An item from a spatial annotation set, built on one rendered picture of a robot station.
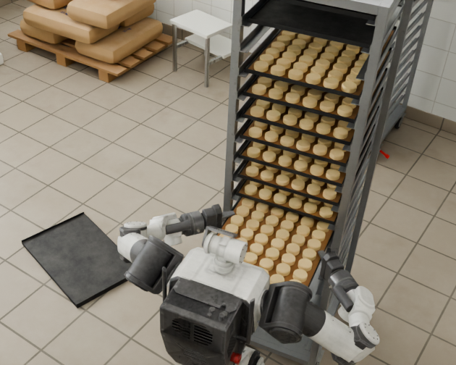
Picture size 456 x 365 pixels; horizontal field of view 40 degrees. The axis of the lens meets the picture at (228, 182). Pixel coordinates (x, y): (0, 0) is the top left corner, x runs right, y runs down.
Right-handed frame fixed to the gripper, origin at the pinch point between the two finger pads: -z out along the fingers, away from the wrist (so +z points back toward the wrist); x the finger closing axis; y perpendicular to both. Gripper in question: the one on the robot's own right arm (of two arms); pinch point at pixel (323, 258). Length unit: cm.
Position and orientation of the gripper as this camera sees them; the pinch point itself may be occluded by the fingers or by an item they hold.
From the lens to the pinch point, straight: 235.5
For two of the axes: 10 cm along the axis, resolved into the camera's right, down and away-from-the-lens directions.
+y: -9.3, 2.0, -3.1
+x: 0.4, -7.9, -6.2
